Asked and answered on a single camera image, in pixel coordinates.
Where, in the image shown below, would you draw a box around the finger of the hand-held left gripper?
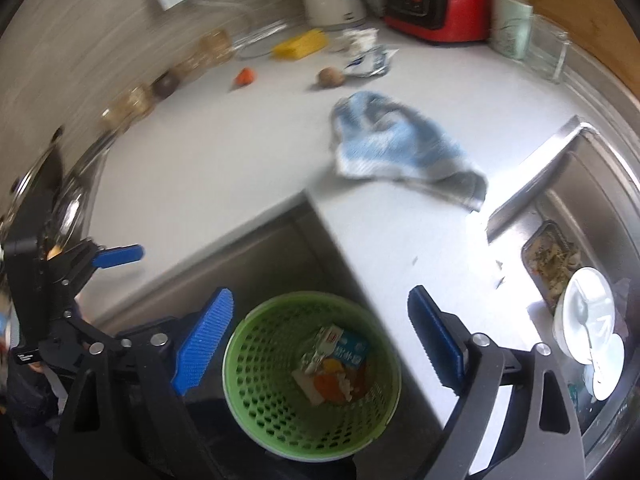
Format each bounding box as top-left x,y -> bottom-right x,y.
50,241 -> 145,293
47,310 -> 177,356

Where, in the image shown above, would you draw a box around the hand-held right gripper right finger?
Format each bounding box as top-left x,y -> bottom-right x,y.
407,285 -> 587,480

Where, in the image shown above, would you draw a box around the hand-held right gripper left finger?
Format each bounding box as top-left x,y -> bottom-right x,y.
59,287 -> 236,480

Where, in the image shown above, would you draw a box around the green plastic basket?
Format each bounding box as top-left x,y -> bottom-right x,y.
221,290 -> 404,462

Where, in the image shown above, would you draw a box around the blue white milk carton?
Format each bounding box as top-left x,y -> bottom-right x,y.
315,325 -> 372,372

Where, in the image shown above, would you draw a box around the large white tissue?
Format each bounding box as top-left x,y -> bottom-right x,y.
334,369 -> 362,403

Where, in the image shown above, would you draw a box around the orange foam fruit net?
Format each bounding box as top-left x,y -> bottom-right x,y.
311,360 -> 351,404

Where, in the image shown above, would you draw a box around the metal food tray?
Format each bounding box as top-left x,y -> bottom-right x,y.
520,219 -> 584,313

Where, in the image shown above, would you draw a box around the white plates with spoon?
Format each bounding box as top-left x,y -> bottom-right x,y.
551,266 -> 617,363

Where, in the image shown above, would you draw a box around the small white bowl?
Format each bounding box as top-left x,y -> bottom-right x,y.
584,334 -> 627,402

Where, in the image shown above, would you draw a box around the dark brown tea cup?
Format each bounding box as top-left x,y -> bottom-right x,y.
152,72 -> 181,100

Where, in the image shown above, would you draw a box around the blue white dish cloth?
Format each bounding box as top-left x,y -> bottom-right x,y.
329,90 -> 489,212

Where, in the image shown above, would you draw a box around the stainless steel sink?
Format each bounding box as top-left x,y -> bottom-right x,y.
486,114 -> 640,463

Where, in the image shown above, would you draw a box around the tall amber glass cup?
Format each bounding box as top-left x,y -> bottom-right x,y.
199,29 -> 237,64

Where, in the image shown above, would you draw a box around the yellow foam fruit net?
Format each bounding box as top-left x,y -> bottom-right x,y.
271,29 -> 329,59

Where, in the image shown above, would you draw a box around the blue white torn wrapper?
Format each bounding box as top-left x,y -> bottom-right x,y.
344,45 -> 399,79

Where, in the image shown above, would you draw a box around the small crumpled white tissue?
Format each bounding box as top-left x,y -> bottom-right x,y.
341,28 -> 379,54

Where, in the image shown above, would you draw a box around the clear drinking glass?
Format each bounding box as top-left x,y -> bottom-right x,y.
529,14 -> 572,84

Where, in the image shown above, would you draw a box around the white green mug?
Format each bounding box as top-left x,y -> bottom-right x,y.
489,0 -> 534,59

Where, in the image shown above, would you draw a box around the red black blender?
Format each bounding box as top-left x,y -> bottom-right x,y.
383,0 -> 492,44

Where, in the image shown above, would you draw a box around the wooden board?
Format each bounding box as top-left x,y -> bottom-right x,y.
530,0 -> 640,78

